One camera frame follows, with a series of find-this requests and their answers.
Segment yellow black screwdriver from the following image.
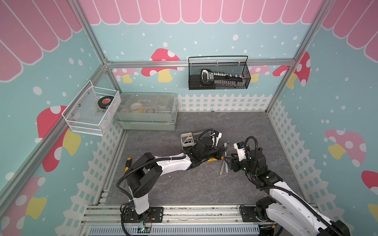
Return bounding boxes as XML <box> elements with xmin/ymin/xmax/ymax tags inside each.
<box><xmin>124</xmin><ymin>157</ymin><xmax>132</xmax><ymax>173</ymax></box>

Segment black wire wall basket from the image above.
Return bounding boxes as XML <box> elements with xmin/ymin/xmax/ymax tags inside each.
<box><xmin>188</xmin><ymin>56</ymin><xmax>251</xmax><ymax>90</ymax></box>

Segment white wire wall basket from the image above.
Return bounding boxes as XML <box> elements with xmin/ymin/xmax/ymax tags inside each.
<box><xmin>62</xmin><ymin>81</ymin><xmax>121</xmax><ymax>136</ymax></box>

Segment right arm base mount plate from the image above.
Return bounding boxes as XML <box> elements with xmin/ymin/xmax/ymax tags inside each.
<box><xmin>239</xmin><ymin>205</ymin><xmax>265</xmax><ymax>223</ymax></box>

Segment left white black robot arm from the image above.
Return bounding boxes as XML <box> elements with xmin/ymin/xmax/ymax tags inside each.
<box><xmin>116</xmin><ymin>137</ymin><xmax>227</xmax><ymax>216</ymax></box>

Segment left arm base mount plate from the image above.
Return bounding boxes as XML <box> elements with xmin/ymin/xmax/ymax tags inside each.
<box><xmin>121</xmin><ymin>206</ymin><xmax>164</xmax><ymax>223</ymax></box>

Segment socket bit set holder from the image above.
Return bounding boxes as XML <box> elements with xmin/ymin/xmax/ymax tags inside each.
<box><xmin>200</xmin><ymin>69</ymin><xmax>245</xmax><ymax>88</ymax></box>

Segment green storage box clear lid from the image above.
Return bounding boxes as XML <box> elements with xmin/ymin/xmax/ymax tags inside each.
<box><xmin>115</xmin><ymin>92</ymin><xmax>178</xmax><ymax>131</ymax></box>

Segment beige toothbrush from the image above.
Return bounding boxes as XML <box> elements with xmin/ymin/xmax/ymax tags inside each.
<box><xmin>220</xmin><ymin>161</ymin><xmax>225</xmax><ymax>176</ymax></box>

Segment yellow toothbrush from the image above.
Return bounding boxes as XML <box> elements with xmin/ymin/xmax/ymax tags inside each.
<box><xmin>207</xmin><ymin>157</ymin><xmax>224</xmax><ymax>162</ymax></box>

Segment grey toothbrush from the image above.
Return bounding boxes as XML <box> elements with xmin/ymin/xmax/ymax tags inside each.
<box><xmin>223</xmin><ymin>141</ymin><xmax>230</xmax><ymax>175</ymax></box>

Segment black red tape roll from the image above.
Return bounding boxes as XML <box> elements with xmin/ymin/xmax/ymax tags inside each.
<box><xmin>97</xmin><ymin>95</ymin><xmax>115</xmax><ymax>109</ymax></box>

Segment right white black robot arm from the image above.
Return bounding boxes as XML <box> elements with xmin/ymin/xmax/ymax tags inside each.
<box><xmin>227</xmin><ymin>142</ymin><xmax>350</xmax><ymax>236</ymax></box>

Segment beige toothbrush holder rack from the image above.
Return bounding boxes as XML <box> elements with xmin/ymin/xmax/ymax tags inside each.
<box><xmin>180</xmin><ymin>131</ymin><xmax>222</xmax><ymax>148</ymax></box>

